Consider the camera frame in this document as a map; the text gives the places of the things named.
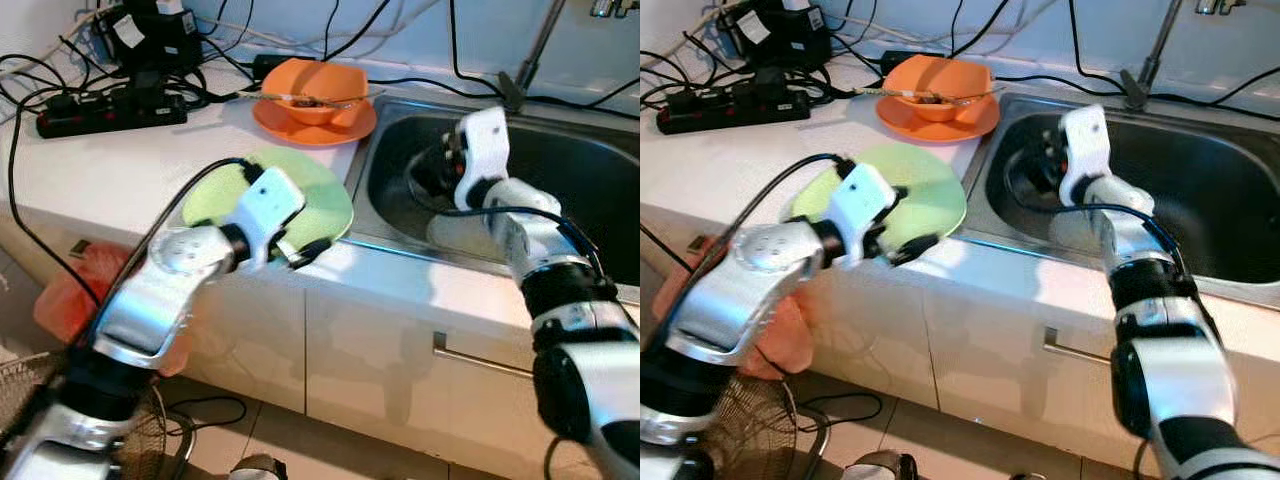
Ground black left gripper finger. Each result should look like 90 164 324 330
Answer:
895 235 942 267
290 237 335 269

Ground green plate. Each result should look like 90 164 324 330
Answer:
790 143 968 256
180 147 354 251

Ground narrow white cabinet door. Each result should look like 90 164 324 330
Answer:
185 265 311 413
800 265 941 411

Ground orange plate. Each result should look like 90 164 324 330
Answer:
252 98 378 148
875 95 1001 143

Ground orange plastic bag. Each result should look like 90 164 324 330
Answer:
650 240 816 381
32 245 191 376

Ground stainless steel sink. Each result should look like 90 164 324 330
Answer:
965 92 1280 301
345 95 641 291

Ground orange bowl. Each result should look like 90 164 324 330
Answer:
262 58 369 126
883 55 994 123

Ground metal faucet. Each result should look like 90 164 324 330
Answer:
1120 0 1251 109
497 0 636 113

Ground black power strip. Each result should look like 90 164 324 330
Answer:
37 85 189 139
655 80 811 134

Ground large black charger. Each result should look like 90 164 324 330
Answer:
725 0 831 71
100 0 204 76

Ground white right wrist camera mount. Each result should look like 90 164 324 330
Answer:
1060 103 1113 206
455 107 511 211

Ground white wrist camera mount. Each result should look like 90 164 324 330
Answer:
828 162 901 269
1060 103 1113 206
232 165 306 271
455 107 511 211

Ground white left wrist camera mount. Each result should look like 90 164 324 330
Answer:
232 165 306 271
828 162 901 269

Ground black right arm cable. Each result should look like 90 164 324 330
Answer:
1005 160 1201 291
405 165 606 291

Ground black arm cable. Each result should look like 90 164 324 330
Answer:
405 165 606 291
675 152 856 331
85 157 263 346
1005 160 1201 291

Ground black countertop cable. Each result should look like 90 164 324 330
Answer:
375 75 641 109
1000 72 1280 106

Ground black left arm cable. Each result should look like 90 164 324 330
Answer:
675 152 856 331
85 157 263 346

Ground black floor cable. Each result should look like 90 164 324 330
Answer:
160 395 249 431
790 392 886 426

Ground metal cabinet handle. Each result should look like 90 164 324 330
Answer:
432 332 536 379
1042 327 1116 366

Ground wire grille floor fan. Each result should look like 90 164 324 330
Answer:
0 350 196 480
700 375 831 480

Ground black hanging cable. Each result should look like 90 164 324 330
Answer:
5 55 106 313

